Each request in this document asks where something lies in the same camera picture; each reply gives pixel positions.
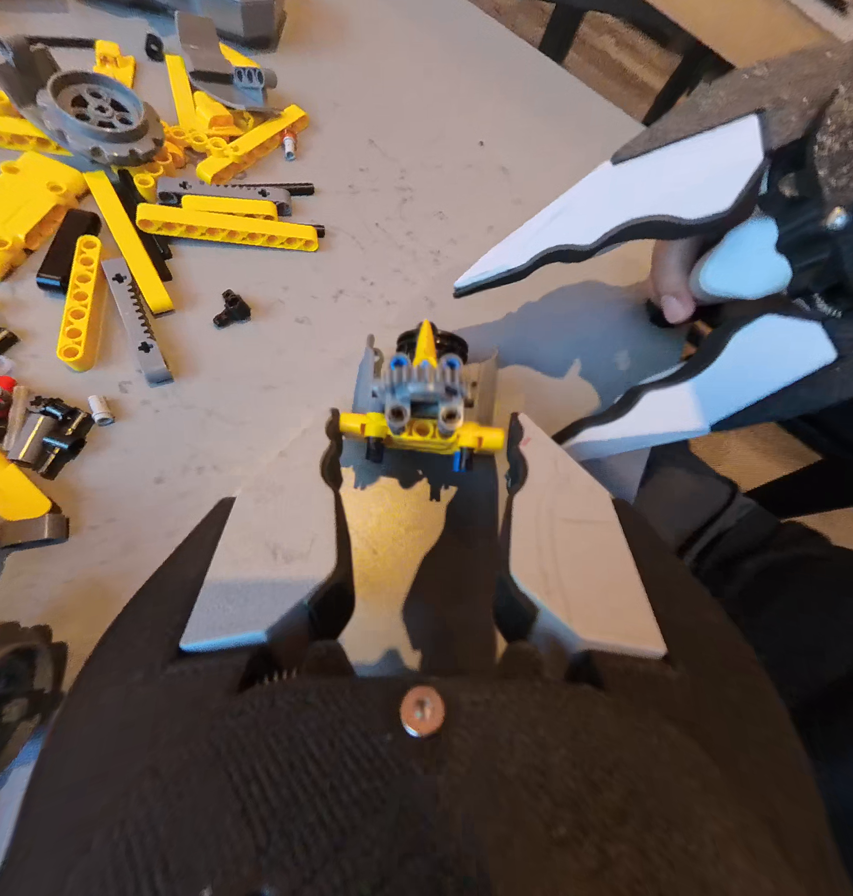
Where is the person's right hand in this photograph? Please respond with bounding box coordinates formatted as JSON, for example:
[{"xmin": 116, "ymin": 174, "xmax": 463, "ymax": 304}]
[{"xmin": 643, "ymin": 237, "xmax": 704, "ymax": 329}]

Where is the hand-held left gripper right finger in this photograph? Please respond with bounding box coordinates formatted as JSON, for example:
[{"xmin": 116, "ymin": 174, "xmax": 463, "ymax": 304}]
[{"xmin": 496, "ymin": 412, "xmax": 670, "ymax": 659}]

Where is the beige table with black legs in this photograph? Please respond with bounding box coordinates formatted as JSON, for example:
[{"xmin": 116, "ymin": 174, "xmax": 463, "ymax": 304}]
[{"xmin": 538, "ymin": 0, "xmax": 853, "ymax": 127}]

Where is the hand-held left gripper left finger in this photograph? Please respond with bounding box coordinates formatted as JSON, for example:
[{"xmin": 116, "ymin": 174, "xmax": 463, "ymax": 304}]
[{"xmin": 180, "ymin": 412, "xmax": 357, "ymax": 653}]

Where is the grey desk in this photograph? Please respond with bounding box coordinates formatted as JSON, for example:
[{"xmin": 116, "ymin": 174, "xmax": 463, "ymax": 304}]
[{"xmin": 0, "ymin": 0, "xmax": 690, "ymax": 799}]

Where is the grey battery hub brick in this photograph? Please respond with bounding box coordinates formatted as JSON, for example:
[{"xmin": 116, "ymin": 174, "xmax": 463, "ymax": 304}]
[{"xmin": 125, "ymin": 0, "xmax": 287, "ymax": 50}]

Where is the black short beam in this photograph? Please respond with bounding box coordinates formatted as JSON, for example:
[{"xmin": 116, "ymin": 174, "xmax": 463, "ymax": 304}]
[{"xmin": 36, "ymin": 209, "xmax": 103, "ymax": 294}]

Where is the yellow curved panel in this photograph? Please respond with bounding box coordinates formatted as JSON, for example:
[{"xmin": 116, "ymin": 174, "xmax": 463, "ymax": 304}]
[{"xmin": 0, "ymin": 433, "xmax": 54, "ymax": 522}]

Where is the grey curved panel brick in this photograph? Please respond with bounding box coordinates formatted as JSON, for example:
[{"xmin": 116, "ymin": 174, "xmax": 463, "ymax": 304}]
[{"xmin": 174, "ymin": 10, "xmax": 280, "ymax": 113}]

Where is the yellow rounded panel brick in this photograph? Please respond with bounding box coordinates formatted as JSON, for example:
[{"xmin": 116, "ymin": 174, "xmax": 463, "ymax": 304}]
[{"xmin": 0, "ymin": 150, "xmax": 91, "ymax": 282}]

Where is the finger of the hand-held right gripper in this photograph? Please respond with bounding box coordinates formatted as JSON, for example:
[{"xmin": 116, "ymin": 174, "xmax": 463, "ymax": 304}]
[
  {"xmin": 453, "ymin": 112, "xmax": 770, "ymax": 300},
  {"xmin": 552, "ymin": 311, "xmax": 840, "ymax": 464}
]

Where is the pile of yellow beams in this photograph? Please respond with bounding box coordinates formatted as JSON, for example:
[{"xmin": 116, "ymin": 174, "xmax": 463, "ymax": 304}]
[{"xmin": 0, "ymin": 38, "xmax": 327, "ymax": 372}]

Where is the grey gear rack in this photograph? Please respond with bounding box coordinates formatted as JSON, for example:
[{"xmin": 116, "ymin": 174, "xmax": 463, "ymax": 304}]
[
  {"xmin": 156, "ymin": 177, "xmax": 317, "ymax": 217},
  {"xmin": 102, "ymin": 258, "xmax": 175, "ymax": 387}
]

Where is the small black connector piece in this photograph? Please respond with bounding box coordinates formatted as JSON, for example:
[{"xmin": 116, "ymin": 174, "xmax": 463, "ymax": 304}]
[{"xmin": 212, "ymin": 289, "xmax": 252, "ymax": 329}]

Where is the person's dark clothing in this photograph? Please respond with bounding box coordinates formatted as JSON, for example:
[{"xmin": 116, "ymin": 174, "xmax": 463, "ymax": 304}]
[{"xmin": 636, "ymin": 392, "xmax": 853, "ymax": 896}]

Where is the grey toothed wheel hub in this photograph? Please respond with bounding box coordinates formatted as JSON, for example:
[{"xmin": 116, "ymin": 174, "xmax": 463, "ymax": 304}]
[{"xmin": 34, "ymin": 69, "xmax": 167, "ymax": 165}]

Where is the long black axle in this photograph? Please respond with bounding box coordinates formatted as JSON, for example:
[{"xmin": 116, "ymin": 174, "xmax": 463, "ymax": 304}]
[{"xmin": 0, "ymin": 33, "xmax": 97, "ymax": 50}]

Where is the yellow grey gear brick assembly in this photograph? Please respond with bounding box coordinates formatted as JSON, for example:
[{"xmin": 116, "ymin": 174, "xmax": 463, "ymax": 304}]
[{"xmin": 338, "ymin": 318, "xmax": 508, "ymax": 471}]

